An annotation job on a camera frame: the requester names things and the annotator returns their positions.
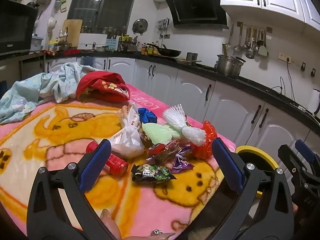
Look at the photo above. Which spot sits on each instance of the red embroidered cloth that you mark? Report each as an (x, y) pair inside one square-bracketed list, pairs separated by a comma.
[(105, 82)]

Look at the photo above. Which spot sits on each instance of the red rag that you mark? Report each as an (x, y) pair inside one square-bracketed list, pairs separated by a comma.
[(71, 52)]

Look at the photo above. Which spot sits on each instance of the wooden cutting board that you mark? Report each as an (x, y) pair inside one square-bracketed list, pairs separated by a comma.
[(72, 32)]

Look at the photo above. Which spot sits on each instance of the row of seasoning bottles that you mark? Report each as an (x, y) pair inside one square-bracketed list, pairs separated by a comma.
[(140, 47)]

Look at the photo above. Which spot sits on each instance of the row of glass jars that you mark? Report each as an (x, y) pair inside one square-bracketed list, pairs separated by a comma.
[(102, 30)]

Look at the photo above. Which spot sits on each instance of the green foam net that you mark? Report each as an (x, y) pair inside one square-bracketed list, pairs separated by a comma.
[(155, 132)]

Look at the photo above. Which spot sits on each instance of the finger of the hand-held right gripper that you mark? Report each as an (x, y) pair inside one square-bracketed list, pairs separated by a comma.
[(305, 152), (291, 160)]

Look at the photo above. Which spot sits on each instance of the blue plastic box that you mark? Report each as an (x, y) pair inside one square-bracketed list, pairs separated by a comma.
[(37, 43)]

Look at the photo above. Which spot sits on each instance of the row of hanging utensils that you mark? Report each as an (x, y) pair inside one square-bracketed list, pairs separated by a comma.
[(250, 42)]

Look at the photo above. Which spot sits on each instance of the yellow rimmed trash bin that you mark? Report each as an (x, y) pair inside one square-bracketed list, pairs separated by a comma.
[(257, 152)]

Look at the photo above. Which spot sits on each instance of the red plastic bag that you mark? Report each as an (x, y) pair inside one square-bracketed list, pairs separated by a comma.
[(205, 142)]

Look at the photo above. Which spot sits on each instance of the blue plastic bag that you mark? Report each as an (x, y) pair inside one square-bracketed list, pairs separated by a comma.
[(146, 115)]

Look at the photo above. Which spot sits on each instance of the blue knife holder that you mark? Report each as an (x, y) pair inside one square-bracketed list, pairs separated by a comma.
[(111, 45)]

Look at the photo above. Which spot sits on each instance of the white electric kettle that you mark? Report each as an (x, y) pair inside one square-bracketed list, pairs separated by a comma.
[(315, 102)]

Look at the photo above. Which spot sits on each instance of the red can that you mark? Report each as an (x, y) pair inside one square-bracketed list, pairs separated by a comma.
[(116, 165)]

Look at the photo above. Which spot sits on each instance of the black green snack wrapper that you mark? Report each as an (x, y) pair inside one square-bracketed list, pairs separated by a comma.
[(152, 172)]

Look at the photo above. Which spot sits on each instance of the white base cabinets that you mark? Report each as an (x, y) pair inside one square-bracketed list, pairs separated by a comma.
[(225, 105)]

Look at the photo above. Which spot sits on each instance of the light blue printed cloth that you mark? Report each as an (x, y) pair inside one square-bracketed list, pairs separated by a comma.
[(27, 90)]

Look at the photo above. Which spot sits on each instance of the black kitchen countertop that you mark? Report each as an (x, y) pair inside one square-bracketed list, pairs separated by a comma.
[(250, 82)]

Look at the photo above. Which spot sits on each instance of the purple snack wrapper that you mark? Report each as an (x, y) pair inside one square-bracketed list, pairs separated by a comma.
[(182, 163)]

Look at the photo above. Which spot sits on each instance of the pink printed blanket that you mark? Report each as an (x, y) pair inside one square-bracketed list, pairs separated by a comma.
[(37, 135)]

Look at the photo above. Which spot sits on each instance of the steel pan lid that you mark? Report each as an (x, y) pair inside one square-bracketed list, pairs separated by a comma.
[(140, 26)]

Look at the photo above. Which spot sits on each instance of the white plastic bag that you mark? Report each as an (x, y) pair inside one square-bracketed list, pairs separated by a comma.
[(126, 140)]

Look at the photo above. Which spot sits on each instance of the white foam net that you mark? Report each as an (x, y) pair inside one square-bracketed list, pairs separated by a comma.
[(180, 120)]

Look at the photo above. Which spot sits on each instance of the large steel pot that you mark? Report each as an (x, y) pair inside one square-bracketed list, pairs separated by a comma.
[(228, 66)]

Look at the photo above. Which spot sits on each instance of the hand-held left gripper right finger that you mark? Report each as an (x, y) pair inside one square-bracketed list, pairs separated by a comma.
[(227, 162)]

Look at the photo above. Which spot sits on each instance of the black microwave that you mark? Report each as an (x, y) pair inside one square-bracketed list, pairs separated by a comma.
[(15, 30)]

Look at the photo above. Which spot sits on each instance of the black wall hook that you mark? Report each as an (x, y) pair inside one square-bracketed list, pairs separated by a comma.
[(303, 67), (313, 72)]

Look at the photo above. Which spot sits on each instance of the person's left hand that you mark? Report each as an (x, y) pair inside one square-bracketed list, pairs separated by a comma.
[(112, 230)]

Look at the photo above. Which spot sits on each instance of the black range hood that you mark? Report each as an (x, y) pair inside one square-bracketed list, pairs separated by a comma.
[(197, 5)]

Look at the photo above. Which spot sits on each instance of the white wall socket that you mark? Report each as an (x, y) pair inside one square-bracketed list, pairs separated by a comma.
[(285, 57)]

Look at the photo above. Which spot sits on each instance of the black wok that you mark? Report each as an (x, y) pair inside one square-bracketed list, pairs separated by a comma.
[(170, 52)]

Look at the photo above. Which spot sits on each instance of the small steel pot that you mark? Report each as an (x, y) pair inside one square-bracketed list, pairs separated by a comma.
[(192, 57)]

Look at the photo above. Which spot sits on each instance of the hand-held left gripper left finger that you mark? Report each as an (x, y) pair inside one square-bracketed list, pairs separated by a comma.
[(96, 162)]

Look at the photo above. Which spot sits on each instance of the red snack wrapper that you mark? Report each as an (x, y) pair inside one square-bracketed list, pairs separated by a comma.
[(162, 152)]

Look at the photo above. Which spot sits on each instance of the dark window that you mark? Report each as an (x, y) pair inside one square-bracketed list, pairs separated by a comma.
[(105, 2)]

